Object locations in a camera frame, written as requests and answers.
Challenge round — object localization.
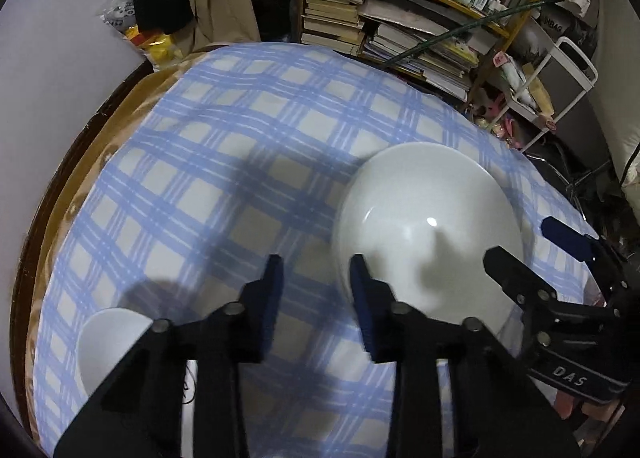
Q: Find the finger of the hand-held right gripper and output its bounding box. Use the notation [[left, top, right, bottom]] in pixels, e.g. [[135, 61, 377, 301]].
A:
[[482, 245, 559, 312], [541, 216, 632, 292]]

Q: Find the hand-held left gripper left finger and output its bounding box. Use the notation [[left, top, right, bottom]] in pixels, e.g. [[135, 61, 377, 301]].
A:
[[54, 254, 285, 458]]

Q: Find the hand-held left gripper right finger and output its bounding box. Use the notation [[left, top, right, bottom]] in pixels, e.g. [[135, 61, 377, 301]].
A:
[[348, 253, 596, 458]]

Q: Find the large white bowl red label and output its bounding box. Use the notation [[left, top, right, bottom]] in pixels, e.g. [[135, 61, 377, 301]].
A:
[[331, 142, 526, 345]]

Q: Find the white bowl with character print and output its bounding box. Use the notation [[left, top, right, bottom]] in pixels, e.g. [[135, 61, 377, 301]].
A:
[[76, 307, 202, 458]]

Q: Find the pink toy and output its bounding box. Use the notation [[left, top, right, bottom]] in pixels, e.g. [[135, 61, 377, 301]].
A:
[[474, 92, 522, 140]]

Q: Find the blue plaid tablecloth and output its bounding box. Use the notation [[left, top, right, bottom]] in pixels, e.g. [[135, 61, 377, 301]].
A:
[[37, 41, 601, 458]]

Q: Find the tan package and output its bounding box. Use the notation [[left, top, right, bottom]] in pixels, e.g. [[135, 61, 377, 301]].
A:
[[522, 78, 555, 115]]

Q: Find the white rolling cart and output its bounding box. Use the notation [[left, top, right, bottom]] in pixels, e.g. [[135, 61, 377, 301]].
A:
[[470, 36, 599, 154]]

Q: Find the white padded chair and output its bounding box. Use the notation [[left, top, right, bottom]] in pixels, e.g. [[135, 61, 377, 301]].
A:
[[595, 0, 640, 219]]

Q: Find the black bag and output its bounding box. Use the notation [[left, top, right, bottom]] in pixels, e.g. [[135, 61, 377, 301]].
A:
[[520, 8, 603, 70]]

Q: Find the thin metal pole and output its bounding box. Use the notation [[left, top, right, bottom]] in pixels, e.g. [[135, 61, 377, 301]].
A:
[[380, 0, 568, 72]]

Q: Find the pile of magazines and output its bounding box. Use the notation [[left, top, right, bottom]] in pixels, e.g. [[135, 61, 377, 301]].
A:
[[357, 0, 497, 105]]

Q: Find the tan blanket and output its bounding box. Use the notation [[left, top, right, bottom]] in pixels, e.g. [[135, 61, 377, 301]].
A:
[[24, 49, 208, 444]]

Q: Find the plastic bag with yellow contents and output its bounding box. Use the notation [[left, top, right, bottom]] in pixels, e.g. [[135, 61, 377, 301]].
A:
[[97, 0, 188, 72]]

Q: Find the stack of books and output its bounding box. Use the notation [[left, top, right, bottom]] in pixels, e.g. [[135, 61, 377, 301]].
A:
[[300, 0, 371, 56]]

